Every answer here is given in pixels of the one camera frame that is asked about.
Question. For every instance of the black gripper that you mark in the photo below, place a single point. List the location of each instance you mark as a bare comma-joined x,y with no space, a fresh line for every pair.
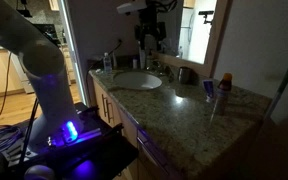
149,25

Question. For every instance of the small white blue-cap bottle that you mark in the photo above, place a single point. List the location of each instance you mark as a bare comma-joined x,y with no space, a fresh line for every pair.
135,63

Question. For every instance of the clear plastic water bottle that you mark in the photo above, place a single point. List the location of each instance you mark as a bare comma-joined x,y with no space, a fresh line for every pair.
107,63

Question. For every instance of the white oval sink basin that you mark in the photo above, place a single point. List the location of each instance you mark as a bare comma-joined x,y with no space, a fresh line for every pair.
137,80

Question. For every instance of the toothpaste tube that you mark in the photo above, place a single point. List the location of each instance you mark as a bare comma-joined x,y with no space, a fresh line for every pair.
209,88

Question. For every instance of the metal cup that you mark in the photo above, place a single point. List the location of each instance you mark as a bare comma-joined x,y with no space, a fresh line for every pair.
184,75

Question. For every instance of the white electric toothbrush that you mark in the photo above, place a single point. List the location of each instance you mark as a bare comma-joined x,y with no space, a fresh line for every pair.
141,55

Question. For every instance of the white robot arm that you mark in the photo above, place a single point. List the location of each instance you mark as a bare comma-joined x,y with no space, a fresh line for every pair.
43,63

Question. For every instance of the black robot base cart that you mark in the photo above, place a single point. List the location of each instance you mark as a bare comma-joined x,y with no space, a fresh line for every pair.
99,152

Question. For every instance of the wooden framed mirror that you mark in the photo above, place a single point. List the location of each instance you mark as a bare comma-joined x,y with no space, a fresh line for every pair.
194,30

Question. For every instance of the wooden vanity cabinet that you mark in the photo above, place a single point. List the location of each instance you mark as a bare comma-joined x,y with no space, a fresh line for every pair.
150,164

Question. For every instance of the orange cap spray can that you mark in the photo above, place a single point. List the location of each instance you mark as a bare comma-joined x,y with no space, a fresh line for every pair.
222,93

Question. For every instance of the green soap pump bottle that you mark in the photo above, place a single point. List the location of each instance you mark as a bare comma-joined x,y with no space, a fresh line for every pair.
150,46

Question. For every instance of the chrome faucet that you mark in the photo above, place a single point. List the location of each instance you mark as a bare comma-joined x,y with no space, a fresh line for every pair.
163,70

